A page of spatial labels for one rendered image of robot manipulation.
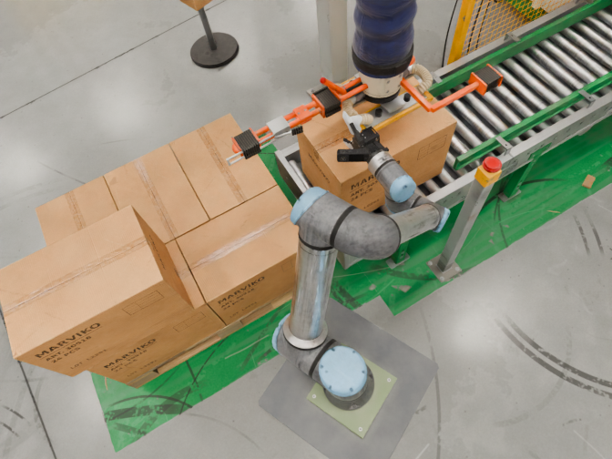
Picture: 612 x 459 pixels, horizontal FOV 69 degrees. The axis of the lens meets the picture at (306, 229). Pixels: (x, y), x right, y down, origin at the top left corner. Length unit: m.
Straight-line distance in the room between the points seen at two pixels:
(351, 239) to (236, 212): 1.35
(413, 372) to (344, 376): 0.40
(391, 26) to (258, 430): 1.99
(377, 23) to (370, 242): 0.81
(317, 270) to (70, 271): 1.13
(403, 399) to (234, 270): 0.98
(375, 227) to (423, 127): 1.05
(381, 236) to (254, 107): 2.55
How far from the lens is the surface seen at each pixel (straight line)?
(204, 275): 2.23
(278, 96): 3.54
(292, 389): 1.80
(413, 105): 1.94
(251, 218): 2.31
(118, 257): 1.95
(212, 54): 3.97
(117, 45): 4.43
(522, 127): 2.64
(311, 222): 1.10
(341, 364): 1.50
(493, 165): 1.89
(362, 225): 1.07
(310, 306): 1.35
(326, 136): 2.03
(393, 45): 1.68
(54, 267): 2.08
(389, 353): 1.82
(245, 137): 1.70
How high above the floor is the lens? 2.52
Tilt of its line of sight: 62 degrees down
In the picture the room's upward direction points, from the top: 11 degrees counter-clockwise
